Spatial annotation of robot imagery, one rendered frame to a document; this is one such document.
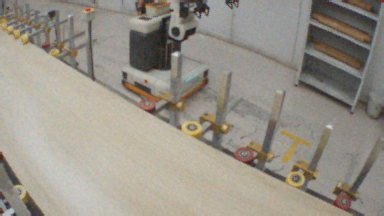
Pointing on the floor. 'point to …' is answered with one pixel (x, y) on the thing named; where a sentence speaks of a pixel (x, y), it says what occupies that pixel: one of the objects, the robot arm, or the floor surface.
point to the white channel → (12, 194)
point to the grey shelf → (343, 80)
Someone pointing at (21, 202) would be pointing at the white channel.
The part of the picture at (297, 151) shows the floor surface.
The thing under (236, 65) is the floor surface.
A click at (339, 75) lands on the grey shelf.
